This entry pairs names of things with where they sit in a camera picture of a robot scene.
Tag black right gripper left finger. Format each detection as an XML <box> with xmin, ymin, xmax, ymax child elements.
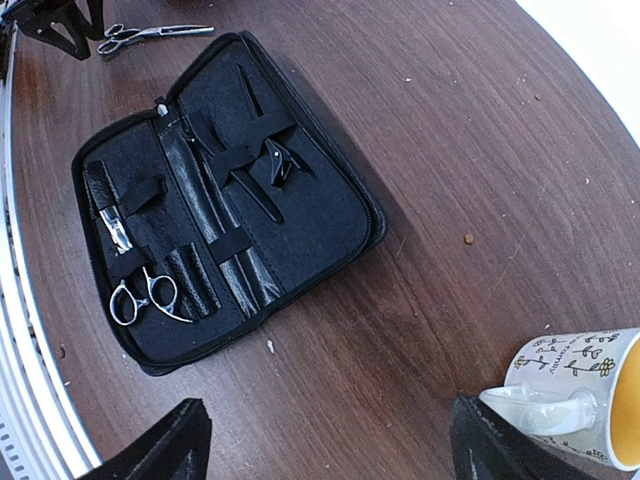
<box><xmin>83</xmin><ymin>398</ymin><xmax>212</xmax><ymax>479</ymax></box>

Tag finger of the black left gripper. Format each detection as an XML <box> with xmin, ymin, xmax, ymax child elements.
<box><xmin>1</xmin><ymin>0</ymin><xmax>105</xmax><ymax>61</ymax></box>

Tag black comb in case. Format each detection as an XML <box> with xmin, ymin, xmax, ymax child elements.
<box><xmin>159</xmin><ymin>131</ymin><xmax>281</xmax><ymax>318</ymax></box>

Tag silver scissors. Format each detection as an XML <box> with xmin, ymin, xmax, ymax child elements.
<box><xmin>96</xmin><ymin>23</ymin><xmax>215</xmax><ymax>57</ymax></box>
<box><xmin>99</xmin><ymin>205</ymin><xmax>194</xmax><ymax>327</ymax></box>

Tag black zip tool case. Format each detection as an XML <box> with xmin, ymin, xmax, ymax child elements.
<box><xmin>72</xmin><ymin>31</ymin><xmax>388</xmax><ymax>376</ymax></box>

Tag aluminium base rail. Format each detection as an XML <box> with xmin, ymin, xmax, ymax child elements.
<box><xmin>1</xmin><ymin>28</ymin><xmax>101</xmax><ymax>479</ymax></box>

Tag white patterned mug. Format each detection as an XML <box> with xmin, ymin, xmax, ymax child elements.
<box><xmin>479</xmin><ymin>328</ymin><xmax>639</xmax><ymax>471</ymax></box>

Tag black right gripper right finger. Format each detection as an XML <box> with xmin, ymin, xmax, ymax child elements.
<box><xmin>450</xmin><ymin>392</ymin><xmax>591</xmax><ymax>480</ymax></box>

